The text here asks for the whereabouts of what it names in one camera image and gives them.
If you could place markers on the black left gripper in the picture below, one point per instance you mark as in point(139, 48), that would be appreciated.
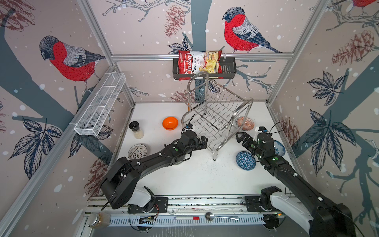
point(199, 145)

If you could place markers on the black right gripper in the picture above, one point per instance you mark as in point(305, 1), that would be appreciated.
point(247, 138)

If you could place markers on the steel wire dish rack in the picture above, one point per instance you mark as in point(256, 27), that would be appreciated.
point(213, 110)

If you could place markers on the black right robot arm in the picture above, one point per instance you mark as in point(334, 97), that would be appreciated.
point(315, 213)

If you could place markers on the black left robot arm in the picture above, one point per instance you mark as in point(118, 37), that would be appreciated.
point(119, 184)

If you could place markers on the red patterned ceramic bowl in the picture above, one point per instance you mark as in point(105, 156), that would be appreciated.
point(246, 124)

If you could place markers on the dark blue geometric bowl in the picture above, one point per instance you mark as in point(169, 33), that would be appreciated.
point(245, 161)

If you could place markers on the orange plastic bowl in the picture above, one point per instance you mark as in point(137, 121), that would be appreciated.
point(170, 123)

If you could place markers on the blue white floral bowl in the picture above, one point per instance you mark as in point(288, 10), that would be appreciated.
point(279, 148)

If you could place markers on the salt grinder with black cap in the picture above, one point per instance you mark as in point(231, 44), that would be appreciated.
point(136, 129)

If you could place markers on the white lattice pattern bowl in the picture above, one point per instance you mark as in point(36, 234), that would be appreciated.
point(137, 151)

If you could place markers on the metal spoon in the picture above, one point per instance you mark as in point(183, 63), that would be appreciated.
point(209, 216)

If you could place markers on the red cassava chips bag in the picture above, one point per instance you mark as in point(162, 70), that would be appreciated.
point(193, 62)

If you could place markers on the glass jar with lid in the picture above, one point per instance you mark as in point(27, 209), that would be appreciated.
point(99, 220)

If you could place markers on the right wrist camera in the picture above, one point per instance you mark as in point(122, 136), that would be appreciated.
point(262, 129)

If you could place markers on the black wall shelf basket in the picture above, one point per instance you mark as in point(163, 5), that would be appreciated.
point(227, 66)

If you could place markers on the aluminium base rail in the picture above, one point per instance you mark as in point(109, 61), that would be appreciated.
point(186, 211)

